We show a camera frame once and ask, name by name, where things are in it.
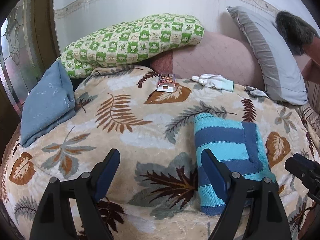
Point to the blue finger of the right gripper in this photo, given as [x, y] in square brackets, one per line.
[303, 160]
[309, 176]

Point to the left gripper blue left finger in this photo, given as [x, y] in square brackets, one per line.
[53, 218]

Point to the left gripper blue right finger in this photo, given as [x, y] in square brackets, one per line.
[267, 217]

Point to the blue striped knit sweater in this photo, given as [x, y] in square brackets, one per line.
[238, 144]

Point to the striped brown blanket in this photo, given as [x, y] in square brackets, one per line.
[310, 111]

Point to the grey blue pillow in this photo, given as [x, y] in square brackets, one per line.
[282, 77]

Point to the small grey cloth piece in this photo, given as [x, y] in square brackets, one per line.
[255, 92]

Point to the pink brown headboard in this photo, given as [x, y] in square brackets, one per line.
[308, 63]

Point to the leaf pattern beige bedspread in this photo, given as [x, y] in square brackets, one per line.
[154, 192]

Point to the folded blue cloth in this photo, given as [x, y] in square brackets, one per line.
[50, 103]

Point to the dark fuzzy cushion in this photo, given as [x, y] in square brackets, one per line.
[295, 31]

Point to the pink quilted bolster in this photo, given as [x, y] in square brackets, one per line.
[215, 54]

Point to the small red white packet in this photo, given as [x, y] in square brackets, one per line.
[166, 83]

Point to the brown wooden glass door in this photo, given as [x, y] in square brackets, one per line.
[28, 47]

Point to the green checkered pillow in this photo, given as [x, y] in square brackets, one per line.
[130, 42]

